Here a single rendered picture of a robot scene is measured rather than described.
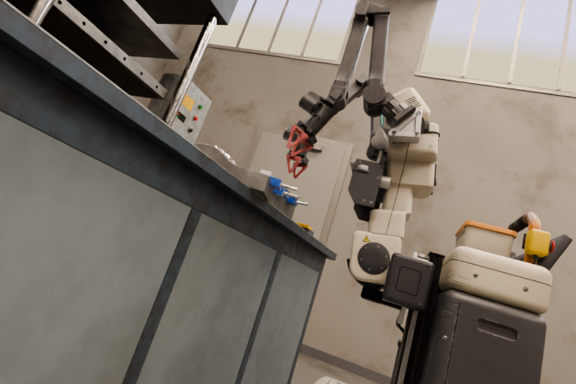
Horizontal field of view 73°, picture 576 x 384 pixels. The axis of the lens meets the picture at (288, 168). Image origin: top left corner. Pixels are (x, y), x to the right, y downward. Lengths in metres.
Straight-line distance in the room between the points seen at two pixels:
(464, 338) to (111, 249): 0.89
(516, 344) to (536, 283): 0.16
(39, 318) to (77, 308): 0.08
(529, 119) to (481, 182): 0.84
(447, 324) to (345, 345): 2.87
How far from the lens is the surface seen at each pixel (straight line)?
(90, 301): 0.94
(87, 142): 0.82
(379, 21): 1.56
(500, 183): 4.32
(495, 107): 4.64
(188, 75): 2.17
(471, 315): 1.18
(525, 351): 1.21
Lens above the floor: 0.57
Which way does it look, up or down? 16 degrees up
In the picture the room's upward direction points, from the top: 18 degrees clockwise
